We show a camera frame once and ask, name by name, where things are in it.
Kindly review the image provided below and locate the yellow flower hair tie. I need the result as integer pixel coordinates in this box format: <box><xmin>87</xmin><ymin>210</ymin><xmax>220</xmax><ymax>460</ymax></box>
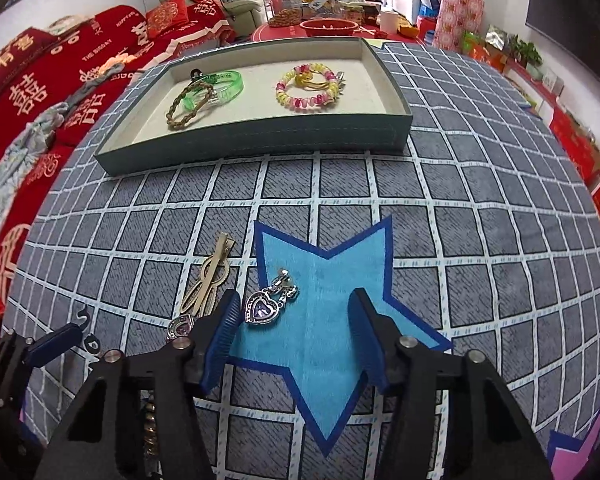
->
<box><xmin>292</xmin><ymin>72</ymin><xmax>333</xmax><ymax>92</ymax></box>

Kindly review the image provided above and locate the red patterned wrapped bundle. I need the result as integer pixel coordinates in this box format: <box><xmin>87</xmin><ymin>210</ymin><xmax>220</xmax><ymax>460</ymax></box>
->
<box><xmin>432</xmin><ymin>0</ymin><xmax>485</xmax><ymax>53</ymax></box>

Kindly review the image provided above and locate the beige armchair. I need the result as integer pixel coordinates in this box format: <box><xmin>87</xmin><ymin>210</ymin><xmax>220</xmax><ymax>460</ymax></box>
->
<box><xmin>159</xmin><ymin>0</ymin><xmax>261</xmax><ymax>36</ymax></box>

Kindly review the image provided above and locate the large red gift box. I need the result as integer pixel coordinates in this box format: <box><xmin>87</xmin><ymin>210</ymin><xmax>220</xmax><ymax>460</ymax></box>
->
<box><xmin>550</xmin><ymin>105</ymin><xmax>598</xmax><ymax>183</ymax></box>

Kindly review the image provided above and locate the pale blue crumpled cloth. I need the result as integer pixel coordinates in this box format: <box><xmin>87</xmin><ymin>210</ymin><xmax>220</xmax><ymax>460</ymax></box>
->
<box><xmin>0</xmin><ymin>102</ymin><xmax>73</xmax><ymax>251</ymax></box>

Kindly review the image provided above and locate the pink heart silver pendant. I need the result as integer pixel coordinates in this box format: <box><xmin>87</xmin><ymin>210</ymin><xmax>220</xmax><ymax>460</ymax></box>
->
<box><xmin>166</xmin><ymin>311</ymin><xmax>197</xmax><ymax>345</ymax></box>

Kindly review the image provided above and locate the green potted plant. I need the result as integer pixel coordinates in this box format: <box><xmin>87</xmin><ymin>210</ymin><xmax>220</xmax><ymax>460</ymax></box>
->
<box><xmin>507</xmin><ymin>35</ymin><xmax>543</xmax><ymax>66</ymax></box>

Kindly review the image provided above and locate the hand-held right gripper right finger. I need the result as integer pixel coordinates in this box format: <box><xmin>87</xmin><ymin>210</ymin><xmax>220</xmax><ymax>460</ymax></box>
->
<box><xmin>347</xmin><ymin>286</ymin><xmax>556</xmax><ymax>480</ymax></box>

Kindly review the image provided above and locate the gold metal hair clip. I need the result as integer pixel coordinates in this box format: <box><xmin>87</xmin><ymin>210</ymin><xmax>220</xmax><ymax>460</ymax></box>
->
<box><xmin>180</xmin><ymin>231</ymin><xmax>237</xmax><ymax>319</ymax></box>

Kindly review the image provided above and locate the red tablecloth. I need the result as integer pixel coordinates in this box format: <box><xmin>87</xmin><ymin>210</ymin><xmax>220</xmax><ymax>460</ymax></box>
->
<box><xmin>247</xmin><ymin>22</ymin><xmax>421</xmax><ymax>43</ymax></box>

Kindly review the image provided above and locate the clear snack jar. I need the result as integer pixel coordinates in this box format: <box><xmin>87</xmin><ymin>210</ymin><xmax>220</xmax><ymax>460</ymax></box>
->
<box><xmin>262</xmin><ymin>0</ymin><xmax>303</xmax><ymax>28</ymax></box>

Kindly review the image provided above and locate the grey twisted scarf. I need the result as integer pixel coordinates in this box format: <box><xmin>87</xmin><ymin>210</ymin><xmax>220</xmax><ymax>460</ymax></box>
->
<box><xmin>55</xmin><ymin>55</ymin><xmax>136</xmax><ymax>111</ymax></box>

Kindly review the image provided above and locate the yellow pink beaded bracelet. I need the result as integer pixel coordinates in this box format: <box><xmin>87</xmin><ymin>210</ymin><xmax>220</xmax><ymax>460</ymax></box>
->
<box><xmin>275</xmin><ymin>62</ymin><xmax>341</xmax><ymax>110</ymax></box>

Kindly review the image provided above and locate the green translucent bangle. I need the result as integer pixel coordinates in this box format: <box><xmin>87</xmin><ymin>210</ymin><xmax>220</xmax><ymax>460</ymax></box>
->
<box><xmin>182</xmin><ymin>70</ymin><xmax>244</xmax><ymax>111</ymax></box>

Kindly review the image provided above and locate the red covered sofa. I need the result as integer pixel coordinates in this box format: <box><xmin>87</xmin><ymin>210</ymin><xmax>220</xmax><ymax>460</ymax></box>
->
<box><xmin>0</xmin><ymin>0</ymin><xmax>238</xmax><ymax>321</ymax></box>

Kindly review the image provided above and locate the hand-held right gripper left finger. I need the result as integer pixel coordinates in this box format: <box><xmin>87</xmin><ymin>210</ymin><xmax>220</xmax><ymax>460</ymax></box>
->
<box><xmin>34</xmin><ymin>289</ymin><xmax>243</xmax><ymax>480</ymax></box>

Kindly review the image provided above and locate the pink star patch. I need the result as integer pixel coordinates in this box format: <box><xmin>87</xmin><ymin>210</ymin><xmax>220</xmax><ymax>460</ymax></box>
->
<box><xmin>547</xmin><ymin>390</ymin><xmax>600</xmax><ymax>480</ymax></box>

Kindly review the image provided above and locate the red rectangular cushion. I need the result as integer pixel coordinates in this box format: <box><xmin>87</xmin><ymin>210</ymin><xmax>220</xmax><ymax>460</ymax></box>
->
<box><xmin>0</xmin><ymin>27</ymin><xmax>61</xmax><ymax>103</ymax></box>

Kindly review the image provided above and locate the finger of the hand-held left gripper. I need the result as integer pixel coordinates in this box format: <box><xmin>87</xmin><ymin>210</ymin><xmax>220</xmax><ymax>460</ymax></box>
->
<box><xmin>0</xmin><ymin>322</ymin><xmax>83</xmax><ymax>368</ymax></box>

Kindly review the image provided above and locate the purple heart silver pendant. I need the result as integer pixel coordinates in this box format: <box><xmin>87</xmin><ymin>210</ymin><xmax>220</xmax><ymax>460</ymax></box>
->
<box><xmin>243</xmin><ymin>268</ymin><xmax>301</xmax><ymax>327</ymax></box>

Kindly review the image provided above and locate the red plastic basin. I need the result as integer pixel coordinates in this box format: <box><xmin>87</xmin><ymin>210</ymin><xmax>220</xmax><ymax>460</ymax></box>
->
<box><xmin>299</xmin><ymin>17</ymin><xmax>361</xmax><ymax>38</ymax></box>

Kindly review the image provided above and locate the blue star patch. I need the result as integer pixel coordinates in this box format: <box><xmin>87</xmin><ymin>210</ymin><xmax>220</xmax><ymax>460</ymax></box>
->
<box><xmin>225</xmin><ymin>215</ymin><xmax>453</xmax><ymax>458</ymax></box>

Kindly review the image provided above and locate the grey shallow box tray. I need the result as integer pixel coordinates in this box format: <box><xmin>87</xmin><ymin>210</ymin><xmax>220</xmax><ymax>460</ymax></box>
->
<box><xmin>94</xmin><ymin>37</ymin><xmax>414</xmax><ymax>177</ymax></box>

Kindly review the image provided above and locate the brown braided bracelet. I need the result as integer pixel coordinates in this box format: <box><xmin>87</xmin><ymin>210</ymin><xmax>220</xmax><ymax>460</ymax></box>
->
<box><xmin>167</xmin><ymin>81</ymin><xmax>216</xmax><ymax>132</ymax></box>

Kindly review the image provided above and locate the red square patterned cushion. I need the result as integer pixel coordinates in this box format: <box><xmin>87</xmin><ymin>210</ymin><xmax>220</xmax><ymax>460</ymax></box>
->
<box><xmin>145</xmin><ymin>0</ymin><xmax>191</xmax><ymax>38</ymax></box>

